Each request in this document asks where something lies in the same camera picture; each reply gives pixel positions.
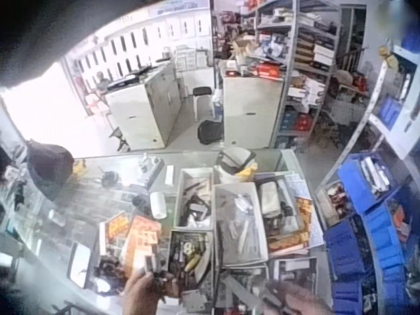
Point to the black folding stool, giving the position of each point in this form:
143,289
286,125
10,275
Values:
118,138

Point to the white drawer unit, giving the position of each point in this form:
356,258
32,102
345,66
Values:
192,58

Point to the orange printed box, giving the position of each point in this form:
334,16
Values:
115,233
142,243
292,241

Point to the white printed paper sheet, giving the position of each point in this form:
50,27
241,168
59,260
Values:
315,229

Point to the white tray with clear packets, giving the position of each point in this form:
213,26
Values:
241,226

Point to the small white box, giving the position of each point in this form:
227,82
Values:
169,175

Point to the white tray with dark parts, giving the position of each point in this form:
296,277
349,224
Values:
279,206

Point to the black round device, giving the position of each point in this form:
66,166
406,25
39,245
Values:
109,178

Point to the person's left hand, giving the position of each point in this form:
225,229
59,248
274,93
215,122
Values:
139,295

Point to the small yellow item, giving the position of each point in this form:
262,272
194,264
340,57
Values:
79,167

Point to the red plastic chair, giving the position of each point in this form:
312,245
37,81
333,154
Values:
93,100

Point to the rack of blue storage bins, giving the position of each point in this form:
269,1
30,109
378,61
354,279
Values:
367,236

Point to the dark tray with small parts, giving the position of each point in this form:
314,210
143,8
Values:
190,256

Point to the white wall display of cases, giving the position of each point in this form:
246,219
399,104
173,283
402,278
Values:
138,42

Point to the white shelf with boxes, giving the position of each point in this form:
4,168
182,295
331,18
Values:
397,98

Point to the white flat device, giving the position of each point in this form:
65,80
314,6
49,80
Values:
78,265

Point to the black backpack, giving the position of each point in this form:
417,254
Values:
210,132

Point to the black bag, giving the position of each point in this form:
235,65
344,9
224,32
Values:
49,167

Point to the person's left fingers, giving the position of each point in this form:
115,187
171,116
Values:
164,286

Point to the person's right hand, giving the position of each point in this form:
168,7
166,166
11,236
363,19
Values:
308,303

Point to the white bucket with bag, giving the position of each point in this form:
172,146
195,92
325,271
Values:
233,164

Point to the metal shelf with boxes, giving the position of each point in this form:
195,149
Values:
298,65

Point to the person's right fingers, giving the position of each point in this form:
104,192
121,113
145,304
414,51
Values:
292,297

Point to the white paper roll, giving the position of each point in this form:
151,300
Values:
158,205

